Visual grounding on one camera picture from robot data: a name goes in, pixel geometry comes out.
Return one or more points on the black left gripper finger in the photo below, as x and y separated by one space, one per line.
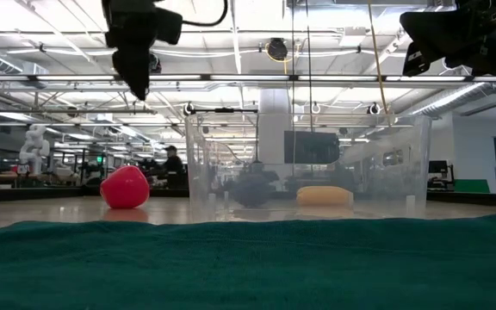
142 73
127 69

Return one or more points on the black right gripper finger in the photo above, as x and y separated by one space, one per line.
416 64
442 32

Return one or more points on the red toy fruit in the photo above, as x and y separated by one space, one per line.
125 187

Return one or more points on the clear plastic container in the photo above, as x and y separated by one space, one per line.
360 172

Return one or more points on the yellow toy banana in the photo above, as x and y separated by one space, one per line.
323 196

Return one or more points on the purple toy grapes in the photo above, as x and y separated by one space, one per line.
252 191

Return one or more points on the small round ceiling reel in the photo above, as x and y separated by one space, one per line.
315 107
188 108
373 108

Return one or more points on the person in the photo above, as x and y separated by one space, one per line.
174 165

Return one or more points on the white humanoid robot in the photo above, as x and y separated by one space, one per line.
35 148

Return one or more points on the green panel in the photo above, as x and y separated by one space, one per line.
472 186

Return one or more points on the dark green cloth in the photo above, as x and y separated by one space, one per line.
248 267

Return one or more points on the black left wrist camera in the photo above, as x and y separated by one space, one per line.
169 26

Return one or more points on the black wall monitor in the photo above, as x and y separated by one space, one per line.
312 147

